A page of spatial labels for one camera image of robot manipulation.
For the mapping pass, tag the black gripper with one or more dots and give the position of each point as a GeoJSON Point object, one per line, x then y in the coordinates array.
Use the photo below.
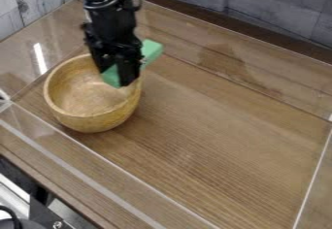
{"type": "Point", "coordinates": [110, 37]}

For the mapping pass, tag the green rectangular block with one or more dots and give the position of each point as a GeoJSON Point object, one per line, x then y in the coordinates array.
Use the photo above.
{"type": "Point", "coordinates": [152, 51]}

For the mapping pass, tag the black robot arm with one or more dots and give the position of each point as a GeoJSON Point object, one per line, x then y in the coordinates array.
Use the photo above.
{"type": "Point", "coordinates": [110, 37]}

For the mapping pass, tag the wooden bowl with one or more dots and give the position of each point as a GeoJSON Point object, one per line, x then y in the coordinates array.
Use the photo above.
{"type": "Point", "coordinates": [83, 102]}

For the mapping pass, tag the clear acrylic enclosure walls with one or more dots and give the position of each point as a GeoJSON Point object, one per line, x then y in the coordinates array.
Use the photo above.
{"type": "Point", "coordinates": [227, 149]}

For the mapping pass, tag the black metal bracket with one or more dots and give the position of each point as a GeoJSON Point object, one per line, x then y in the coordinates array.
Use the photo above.
{"type": "Point", "coordinates": [42, 215]}

